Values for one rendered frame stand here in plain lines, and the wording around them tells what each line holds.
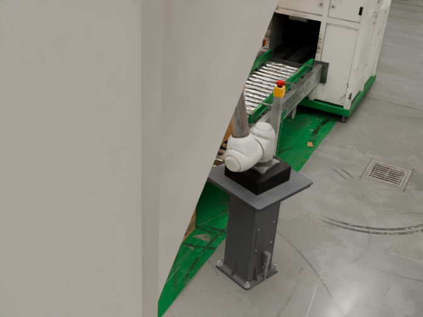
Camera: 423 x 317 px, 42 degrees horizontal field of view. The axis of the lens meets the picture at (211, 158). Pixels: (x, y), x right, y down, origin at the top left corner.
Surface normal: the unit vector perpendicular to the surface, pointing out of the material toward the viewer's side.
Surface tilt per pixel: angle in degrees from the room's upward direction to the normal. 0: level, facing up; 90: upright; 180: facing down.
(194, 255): 0
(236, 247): 90
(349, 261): 0
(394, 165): 0
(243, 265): 90
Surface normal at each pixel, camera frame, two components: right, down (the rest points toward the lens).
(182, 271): 0.06, -0.86
